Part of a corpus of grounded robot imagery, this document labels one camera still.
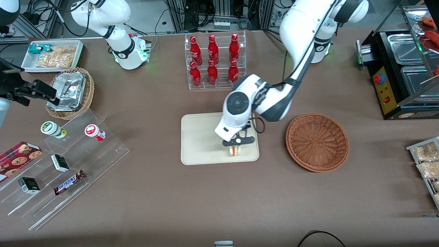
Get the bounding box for clear bag of bread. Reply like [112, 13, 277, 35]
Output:
[413, 142, 439, 162]
[416, 161, 439, 179]

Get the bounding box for red sausage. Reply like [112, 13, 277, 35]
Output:
[421, 30, 439, 52]
[418, 15, 439, 31]

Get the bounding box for black food warmer machine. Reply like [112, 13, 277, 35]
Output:
[356, 0, 439, 120]

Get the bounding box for cream rectangular tray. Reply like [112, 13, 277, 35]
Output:
[181, 110, 260, 166]

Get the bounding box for grey wire rack tray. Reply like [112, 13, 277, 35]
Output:
[406, 137, 439, 210]

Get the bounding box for metal equipment rack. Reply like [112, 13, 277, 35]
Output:
[164, 0, 275, 33]

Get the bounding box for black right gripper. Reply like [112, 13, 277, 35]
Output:
[0, 58, 58, 107]

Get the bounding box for red cola bottle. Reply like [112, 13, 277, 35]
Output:
[229, 33, 240, 62]
[228, 60, 239, 86]
[207, 34, 219, 63]
[207, 60, 218, 86]
[190, 36, 203, 63]
[189, 61, 202, 87]

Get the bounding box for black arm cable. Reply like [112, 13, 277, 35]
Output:
[244, 0, 340, 135]

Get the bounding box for clear acrylic bottle rack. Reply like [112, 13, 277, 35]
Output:
[185, 31, 247, 90]

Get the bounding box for red cookie box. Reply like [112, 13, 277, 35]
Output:
[0, 141, 43, 183]

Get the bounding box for green lidded white cup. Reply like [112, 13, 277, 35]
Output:
[40, 121, 67, 139]

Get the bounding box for small black carton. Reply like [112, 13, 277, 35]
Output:
[51, 154, 70, 173]
[18, 177, 41, 195]

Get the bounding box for white plastic snack bin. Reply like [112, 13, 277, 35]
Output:
[21, 40, 84, 73]

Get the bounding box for steel warmer pan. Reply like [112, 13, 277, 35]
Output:
[387, 33, 425, 65]
[400, 65, 439, 95]

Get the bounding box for clear bag of chips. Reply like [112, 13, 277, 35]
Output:
[36, 46, 76, 68]

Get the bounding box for black table cable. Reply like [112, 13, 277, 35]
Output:
[297, 231, 346, 247]

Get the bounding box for aluminium foil container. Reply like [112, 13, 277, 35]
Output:
[47, 71, 87, 111]

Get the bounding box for oval tan wicker basket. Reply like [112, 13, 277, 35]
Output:
[46, 67, 95, 120]

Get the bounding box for round brown wicker basket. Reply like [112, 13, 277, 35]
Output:
[285, 113, 350, 173]

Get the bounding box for red lidded white cup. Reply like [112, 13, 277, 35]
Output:
[85, 124, 106, 141]

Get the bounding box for clear acrylic stepped display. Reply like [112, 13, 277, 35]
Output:
[0, 109, 130, 231]

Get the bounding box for teal snack packet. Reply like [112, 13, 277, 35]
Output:
[28, 44, 54, 55]

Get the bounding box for Snickers chocolate bar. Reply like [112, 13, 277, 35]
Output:
[54, 170, 86, 196]

